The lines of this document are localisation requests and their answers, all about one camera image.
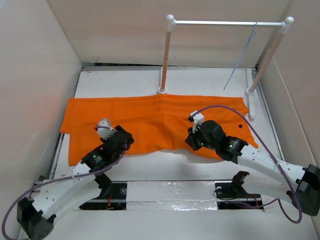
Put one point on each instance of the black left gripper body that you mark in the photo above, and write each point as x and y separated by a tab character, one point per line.
129	142

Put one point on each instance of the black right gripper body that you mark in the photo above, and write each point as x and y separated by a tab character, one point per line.
198	140

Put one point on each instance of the orange trousers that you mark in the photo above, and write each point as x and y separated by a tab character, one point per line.
156	122

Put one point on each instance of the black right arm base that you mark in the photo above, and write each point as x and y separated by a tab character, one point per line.
231	195

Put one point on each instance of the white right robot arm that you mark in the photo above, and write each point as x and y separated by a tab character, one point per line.
292	183

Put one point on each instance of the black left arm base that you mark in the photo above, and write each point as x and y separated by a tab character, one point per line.
112	196

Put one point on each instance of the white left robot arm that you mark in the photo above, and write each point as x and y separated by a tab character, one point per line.
38	215

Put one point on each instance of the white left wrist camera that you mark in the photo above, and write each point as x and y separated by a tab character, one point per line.
104	129

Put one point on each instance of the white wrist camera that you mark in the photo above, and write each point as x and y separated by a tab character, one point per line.
197	118
104	129

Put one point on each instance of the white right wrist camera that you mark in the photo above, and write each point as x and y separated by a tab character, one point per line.
197	118

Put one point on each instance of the blue wire hanger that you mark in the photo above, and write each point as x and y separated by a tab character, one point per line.
250	39

